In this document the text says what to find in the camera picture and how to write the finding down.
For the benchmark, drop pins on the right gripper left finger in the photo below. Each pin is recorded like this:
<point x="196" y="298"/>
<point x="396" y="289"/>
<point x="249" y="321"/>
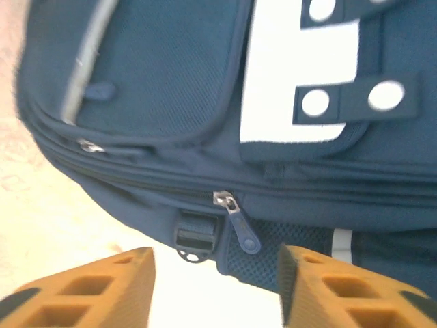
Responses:
<point x="85" y="294"/>

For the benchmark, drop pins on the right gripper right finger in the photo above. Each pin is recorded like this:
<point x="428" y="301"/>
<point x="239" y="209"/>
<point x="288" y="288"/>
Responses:
<point x="341" y="297"/>

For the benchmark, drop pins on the navy blue white backpack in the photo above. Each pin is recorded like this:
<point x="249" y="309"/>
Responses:
<point x="170" y="85"/>

